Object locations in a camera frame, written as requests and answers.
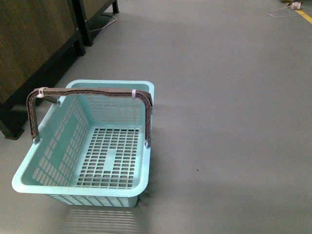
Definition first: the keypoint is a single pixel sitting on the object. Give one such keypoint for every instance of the dark wooden display stand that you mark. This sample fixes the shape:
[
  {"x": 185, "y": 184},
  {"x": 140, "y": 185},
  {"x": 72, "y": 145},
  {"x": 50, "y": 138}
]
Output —
[{"x": 33, "y": 35}]

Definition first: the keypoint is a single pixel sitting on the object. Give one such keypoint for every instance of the light blue plastic basket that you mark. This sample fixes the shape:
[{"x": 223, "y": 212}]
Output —
[{"x": 91, "y": 150}]

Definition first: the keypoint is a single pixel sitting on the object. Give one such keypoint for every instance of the brown basket handle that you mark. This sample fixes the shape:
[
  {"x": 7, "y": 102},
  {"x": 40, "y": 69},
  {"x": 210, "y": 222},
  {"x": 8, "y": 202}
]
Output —
[{"x": 50, "y": 93}]

